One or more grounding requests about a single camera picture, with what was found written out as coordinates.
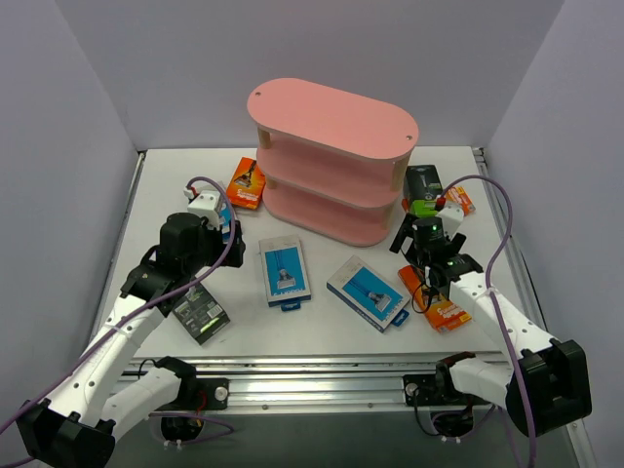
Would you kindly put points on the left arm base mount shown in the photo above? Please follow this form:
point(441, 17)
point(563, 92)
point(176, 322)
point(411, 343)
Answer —
point(185, 421)

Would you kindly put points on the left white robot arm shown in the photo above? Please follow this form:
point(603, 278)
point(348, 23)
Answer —
point(78, 420)

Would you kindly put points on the pink three-tier shelf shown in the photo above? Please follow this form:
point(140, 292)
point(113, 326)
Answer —
point(334, 161)

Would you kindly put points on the black green razor box right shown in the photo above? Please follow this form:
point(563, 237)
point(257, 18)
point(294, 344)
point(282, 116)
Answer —
point(422, 187)

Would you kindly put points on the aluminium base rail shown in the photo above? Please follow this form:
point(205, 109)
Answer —
point(316, 385)

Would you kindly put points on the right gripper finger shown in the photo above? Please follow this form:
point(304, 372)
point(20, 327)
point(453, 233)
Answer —
point(456, 243)
point(404, 232)

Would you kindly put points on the black green razor box left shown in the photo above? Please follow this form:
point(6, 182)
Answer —
point(200, 314)

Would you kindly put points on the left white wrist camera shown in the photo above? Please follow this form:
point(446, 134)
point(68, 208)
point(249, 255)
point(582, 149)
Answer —
point(205, 203)

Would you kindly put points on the black green razor box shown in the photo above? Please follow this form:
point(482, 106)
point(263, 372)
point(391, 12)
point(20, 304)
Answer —
point(422, 187)
point(200, 314)

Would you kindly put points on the small orange razor box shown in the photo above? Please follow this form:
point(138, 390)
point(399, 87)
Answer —
point(459, 196)

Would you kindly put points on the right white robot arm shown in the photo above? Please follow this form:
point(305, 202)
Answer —
point(545, 383)

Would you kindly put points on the blue razor box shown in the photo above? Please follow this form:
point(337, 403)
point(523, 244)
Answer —
point(369, 294)
point(284, 272)
point(225, 216)

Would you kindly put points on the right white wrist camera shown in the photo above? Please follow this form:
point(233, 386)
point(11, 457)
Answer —
point(451, 215)

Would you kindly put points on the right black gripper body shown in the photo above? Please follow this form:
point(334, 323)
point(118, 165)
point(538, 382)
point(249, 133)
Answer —
point(402, 239)

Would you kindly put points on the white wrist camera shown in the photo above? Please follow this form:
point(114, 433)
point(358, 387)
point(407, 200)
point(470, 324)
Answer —
point(205, 203)
point(451, 215)

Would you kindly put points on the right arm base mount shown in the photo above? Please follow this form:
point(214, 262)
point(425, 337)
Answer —
point(438, 413)

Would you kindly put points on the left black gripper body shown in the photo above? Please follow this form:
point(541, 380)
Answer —
point(234, 244)

